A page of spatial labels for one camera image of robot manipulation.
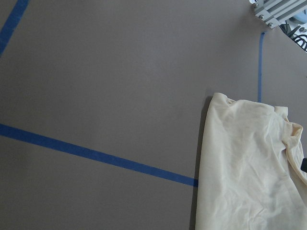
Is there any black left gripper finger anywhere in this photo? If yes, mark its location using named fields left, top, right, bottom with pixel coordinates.
left=300, top=158, right=307, bottom=172

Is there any yellow long sleeve shirt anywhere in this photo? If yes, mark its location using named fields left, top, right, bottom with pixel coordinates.
left=195, top=93, right=307, bottom=230

